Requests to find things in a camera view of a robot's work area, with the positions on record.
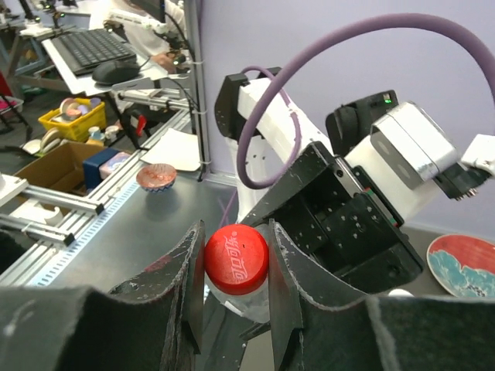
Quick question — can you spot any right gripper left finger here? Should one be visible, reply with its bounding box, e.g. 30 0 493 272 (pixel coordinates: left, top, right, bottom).
1 221 206 370

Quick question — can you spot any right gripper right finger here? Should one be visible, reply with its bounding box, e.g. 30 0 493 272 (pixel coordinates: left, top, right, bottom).
268 221 494 370

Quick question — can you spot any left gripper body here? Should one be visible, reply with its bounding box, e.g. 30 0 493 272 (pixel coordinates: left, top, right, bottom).
242 141 425 293

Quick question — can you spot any red bottle cap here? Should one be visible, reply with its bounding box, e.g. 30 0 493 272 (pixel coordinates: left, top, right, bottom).
204 224 269 296

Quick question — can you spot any clear plastic bottle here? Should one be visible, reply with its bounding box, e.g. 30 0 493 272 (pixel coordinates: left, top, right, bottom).
205 275 270 323

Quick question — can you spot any clear bottle white cap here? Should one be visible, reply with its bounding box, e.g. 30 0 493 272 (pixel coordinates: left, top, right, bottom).
387 288 414 297

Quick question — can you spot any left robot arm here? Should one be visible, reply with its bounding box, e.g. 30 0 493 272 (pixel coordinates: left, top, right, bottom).
237 97 425 293

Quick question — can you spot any red and teal plate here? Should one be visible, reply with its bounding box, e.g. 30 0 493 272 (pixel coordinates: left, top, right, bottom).
426 234 494 298

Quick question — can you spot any small red patterned bowl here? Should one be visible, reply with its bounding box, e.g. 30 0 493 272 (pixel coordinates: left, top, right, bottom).
136 164 177 193

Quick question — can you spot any white paper sheet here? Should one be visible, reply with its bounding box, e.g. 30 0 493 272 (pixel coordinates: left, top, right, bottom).
141 128 201 172

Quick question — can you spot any yellow plastic basket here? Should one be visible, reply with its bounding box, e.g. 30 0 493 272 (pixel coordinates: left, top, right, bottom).
38 101 107 142

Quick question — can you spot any black computer mouse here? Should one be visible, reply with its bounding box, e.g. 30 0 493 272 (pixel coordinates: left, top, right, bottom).
91 60 141 86

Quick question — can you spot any black computer keyboard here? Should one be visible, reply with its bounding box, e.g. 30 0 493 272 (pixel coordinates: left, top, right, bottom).
52 29 137 76

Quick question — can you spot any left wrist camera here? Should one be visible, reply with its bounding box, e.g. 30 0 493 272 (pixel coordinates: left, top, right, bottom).
342 100 495 221

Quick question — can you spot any grey slotted cable duct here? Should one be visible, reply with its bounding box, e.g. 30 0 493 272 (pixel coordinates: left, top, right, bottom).
0 181 140 289

